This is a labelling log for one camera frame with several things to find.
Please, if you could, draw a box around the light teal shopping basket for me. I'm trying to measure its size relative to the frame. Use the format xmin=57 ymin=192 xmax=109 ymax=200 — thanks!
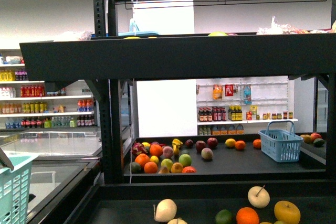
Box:
xmin=1 ymin=152 xmax=38 ymax=223

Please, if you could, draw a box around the left drinks shelf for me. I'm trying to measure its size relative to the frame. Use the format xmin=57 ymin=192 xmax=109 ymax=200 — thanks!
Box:
xmin=1 ymin=49 xmax=97 ymax=131

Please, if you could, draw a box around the large white pear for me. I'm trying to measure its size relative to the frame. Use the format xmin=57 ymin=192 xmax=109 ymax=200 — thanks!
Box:
xmin=153 ymin=199 xmax=177 ymax=222

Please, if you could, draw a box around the small blue basket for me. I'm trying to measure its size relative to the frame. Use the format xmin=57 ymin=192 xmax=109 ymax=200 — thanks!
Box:
xmin=258 ymin=120 xmax=303 ymax=163

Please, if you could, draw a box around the glass top freezer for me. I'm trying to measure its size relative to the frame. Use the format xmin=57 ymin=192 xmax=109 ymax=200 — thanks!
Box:
xmin=1 ymin=128 xmax=102 ymax=223

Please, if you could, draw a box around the white pear with stem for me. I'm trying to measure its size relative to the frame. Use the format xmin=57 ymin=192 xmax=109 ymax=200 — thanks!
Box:
xmin=247 ymin=186 xmax=270 ymax=209

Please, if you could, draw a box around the orange near white pear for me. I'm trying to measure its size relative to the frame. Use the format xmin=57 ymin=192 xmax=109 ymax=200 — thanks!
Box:
xmin=236 ymin=207 xmax=259 ymax=224

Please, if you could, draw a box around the yellow orange apple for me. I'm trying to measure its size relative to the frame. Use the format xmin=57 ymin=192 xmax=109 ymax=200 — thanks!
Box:
xmin=274 ymin=200 xmax=301 ymax=224

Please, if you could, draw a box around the white wall shelf with bottles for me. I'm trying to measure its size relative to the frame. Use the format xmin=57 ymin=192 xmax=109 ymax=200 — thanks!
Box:
xmin=196 ymin=76 xmax=297 ymax=136

